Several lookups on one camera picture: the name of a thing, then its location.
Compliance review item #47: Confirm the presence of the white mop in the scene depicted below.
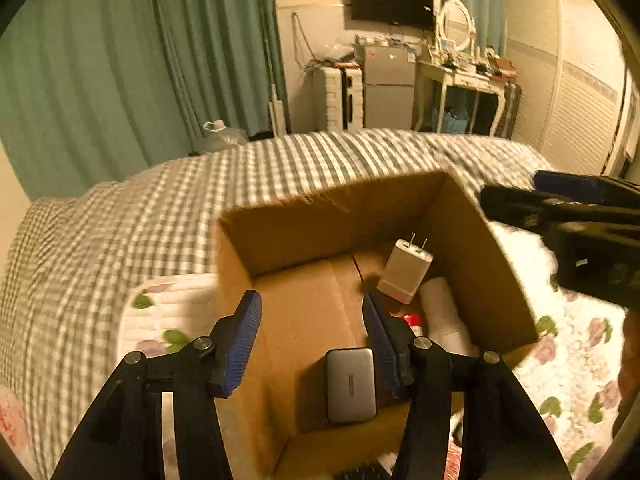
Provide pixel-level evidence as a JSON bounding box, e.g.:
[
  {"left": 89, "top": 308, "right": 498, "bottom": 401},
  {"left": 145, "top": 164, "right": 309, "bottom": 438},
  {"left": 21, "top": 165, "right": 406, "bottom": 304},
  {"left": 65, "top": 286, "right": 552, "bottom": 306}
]
[{"left": 260, "top": 0, "right": 287, "bottom": 137}]

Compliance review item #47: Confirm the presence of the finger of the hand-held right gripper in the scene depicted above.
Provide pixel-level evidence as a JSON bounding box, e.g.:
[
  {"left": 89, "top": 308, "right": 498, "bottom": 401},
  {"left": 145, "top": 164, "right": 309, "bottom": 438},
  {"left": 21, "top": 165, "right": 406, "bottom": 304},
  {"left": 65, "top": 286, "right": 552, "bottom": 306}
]
[
  {"left": 533, "top": 169, "right": 626, "bottom": 204},
  {"left": 480, "top": 183, "right": 557, "bottom": 235}
]

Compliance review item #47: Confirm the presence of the white dressing table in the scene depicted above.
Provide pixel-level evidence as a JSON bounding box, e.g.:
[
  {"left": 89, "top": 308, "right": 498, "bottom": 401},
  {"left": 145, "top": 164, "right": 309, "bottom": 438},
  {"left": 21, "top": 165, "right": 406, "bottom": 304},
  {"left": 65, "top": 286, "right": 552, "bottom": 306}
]
[{"left": 412, "top": 56, "right": 519, "bottom": 137}]

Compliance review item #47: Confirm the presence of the white framed table mirror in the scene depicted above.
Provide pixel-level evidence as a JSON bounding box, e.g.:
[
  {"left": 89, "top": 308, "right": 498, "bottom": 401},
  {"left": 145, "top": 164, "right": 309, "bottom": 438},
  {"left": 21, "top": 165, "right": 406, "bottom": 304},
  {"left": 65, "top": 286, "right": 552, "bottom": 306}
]
[{"left": 433, "top": 0, "right": 479, "bottom": 57}]

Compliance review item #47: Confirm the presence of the small red and white item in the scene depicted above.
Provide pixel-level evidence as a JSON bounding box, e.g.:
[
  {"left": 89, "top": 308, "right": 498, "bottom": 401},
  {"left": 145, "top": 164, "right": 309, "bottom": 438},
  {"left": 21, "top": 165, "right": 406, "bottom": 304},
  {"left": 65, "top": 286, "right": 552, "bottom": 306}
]
[{"left": 400, "top": 314, "right": 427, "bottom": 337}]

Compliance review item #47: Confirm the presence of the brown cardboard box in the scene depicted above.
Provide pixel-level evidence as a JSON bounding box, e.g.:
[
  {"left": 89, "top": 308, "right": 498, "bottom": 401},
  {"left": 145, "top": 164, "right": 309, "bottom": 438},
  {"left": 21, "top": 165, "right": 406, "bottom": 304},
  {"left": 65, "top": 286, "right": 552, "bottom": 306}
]
[{"left": 212, "top": 170, "right": 542, "bottom": 480}]

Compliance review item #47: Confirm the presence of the white louvred wardrobe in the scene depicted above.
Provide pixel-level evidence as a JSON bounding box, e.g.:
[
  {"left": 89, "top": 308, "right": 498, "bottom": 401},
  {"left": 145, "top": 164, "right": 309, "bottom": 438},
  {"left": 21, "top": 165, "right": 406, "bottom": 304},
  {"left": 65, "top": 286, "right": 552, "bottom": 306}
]
[{"left": 504, "top": 0, "right": 637, "bottom": 177}]

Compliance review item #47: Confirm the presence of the silver mini fridge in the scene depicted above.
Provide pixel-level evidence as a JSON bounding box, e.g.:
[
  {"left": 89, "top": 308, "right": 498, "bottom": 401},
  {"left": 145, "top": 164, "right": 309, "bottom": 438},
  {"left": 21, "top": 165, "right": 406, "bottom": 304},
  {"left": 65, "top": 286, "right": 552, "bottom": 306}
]
[{"left": 362, "top": 43, "right": 417, "bottom": 130}]

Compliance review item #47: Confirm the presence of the grey checked blanket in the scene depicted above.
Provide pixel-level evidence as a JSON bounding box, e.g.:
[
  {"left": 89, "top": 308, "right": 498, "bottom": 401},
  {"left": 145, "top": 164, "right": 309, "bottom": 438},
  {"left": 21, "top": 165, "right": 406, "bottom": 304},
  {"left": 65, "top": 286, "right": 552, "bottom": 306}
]
[{"left": 0, "top": 127, "right": 557, "bottom": 480}]

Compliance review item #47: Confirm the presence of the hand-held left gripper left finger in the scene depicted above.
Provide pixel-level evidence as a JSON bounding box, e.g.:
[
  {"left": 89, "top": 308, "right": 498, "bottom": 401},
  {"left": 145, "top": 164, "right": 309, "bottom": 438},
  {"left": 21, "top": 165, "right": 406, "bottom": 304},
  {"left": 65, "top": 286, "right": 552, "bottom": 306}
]
[{"left": 50, "top": 289, "right": 263, "bottom": 480}]

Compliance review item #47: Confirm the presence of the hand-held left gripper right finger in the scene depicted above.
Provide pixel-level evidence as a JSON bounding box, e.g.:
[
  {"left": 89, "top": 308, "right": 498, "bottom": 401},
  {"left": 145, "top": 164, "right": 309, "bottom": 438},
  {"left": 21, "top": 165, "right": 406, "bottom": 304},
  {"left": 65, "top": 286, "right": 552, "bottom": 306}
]
[{"left": 362, "top": 292, "right": 572, "bottom": 480}]

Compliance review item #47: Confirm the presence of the wide green curtain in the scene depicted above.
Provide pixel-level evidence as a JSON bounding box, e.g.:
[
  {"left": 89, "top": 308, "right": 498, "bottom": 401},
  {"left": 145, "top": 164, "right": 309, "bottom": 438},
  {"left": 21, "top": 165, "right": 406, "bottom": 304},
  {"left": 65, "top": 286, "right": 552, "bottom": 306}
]
[{"left": 0, "top": 0, "right": 289, "bottom": 202}]

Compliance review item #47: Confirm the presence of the black wall television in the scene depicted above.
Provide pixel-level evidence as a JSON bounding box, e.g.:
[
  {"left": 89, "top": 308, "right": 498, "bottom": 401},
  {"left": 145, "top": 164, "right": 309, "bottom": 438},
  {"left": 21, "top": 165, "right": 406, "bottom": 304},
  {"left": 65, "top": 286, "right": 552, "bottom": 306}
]
[{"left": 349, "top": 0, "right": 435, "bottom": 31}]

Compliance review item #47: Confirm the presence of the person's right forearm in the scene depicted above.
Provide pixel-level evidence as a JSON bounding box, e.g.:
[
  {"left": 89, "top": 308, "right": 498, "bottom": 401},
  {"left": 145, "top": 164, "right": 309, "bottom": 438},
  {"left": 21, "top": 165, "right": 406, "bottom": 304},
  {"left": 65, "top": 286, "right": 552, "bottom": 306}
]
[{"left": 619, "top": 310, "right": 640, "bottom": 443}]

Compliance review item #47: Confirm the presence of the black ribbed item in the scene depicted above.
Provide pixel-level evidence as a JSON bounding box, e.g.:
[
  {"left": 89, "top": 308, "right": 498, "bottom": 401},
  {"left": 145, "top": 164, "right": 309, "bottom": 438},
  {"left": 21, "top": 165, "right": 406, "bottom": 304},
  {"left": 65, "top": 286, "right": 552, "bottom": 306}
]
[{"left": 334, "top": 462, "right": 392, "bottom": 480}]

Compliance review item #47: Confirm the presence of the white suitcase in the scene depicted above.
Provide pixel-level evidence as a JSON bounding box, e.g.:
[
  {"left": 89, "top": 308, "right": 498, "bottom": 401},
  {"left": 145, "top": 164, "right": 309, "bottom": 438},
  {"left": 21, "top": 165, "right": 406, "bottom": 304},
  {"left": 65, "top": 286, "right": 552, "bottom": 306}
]
[{"left": 313, "top": 64, "right": 365, "bottom": 132}]

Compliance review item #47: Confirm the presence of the blue plastic basket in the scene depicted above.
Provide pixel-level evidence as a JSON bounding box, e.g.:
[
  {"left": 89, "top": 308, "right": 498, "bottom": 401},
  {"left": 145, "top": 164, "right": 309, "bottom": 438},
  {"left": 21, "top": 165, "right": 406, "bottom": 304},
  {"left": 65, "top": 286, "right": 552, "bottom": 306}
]
[{"left": 442, "top": 107, "right": 471, "bottom": 135}]

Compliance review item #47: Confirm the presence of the silver power bank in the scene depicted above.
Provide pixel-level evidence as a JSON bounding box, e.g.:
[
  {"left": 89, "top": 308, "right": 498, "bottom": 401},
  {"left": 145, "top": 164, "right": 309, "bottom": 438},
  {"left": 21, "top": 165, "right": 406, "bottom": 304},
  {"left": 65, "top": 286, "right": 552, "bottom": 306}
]
[{"left": 325, "top": 347, "right": 377, "bottom": 422}]

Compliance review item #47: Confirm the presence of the white wall charger plug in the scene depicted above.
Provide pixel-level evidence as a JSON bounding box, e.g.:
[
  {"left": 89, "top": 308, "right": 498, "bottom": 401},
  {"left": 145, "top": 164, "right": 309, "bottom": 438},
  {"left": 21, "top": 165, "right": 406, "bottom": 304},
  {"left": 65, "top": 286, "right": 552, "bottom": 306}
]
[{"left": 377, "top": 231, "right": 434, "bottom": 305}]

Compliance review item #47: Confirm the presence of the clear plastic water jug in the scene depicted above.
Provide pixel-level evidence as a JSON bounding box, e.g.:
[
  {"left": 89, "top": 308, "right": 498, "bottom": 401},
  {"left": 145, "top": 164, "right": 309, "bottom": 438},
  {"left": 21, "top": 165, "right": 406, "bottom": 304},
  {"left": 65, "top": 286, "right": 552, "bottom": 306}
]
[{"left": 192, "top": 120, "right": 249, "bottom": 156}]

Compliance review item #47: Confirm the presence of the white tube red cap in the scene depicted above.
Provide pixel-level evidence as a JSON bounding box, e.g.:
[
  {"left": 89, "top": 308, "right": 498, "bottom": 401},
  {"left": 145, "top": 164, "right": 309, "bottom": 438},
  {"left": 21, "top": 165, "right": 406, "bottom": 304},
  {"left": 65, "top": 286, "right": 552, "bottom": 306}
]
[{"left": 419, "top": 276, "right": 479, "bottom": 357}]

